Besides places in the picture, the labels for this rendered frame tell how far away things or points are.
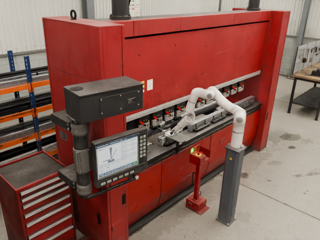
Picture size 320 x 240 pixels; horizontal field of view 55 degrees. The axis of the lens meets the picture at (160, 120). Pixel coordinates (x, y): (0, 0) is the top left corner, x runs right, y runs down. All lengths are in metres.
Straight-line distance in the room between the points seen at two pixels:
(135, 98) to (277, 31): 3.29
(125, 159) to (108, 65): 0.74
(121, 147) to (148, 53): 1.16
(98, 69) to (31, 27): 4.68
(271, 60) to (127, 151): 3.38
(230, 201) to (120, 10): 2.36
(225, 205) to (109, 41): 2.32
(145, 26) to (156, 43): 0.24
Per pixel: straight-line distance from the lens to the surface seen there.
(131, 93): 2.17
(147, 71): 3.10
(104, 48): 2.45
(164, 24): 3.15
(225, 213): 3.87
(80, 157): 2.26
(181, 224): 3.87
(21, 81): 4.28
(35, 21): 7.11
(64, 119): 2.29
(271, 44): 5.13
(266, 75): 5.22
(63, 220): 3.30
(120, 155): 2.28
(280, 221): 4.22
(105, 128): 2.63
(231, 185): 3.61
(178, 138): 3.52
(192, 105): 3.31
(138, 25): 2.92
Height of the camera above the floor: 2.57
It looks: 23 degrees down
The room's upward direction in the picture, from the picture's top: 2 degrees clockwise
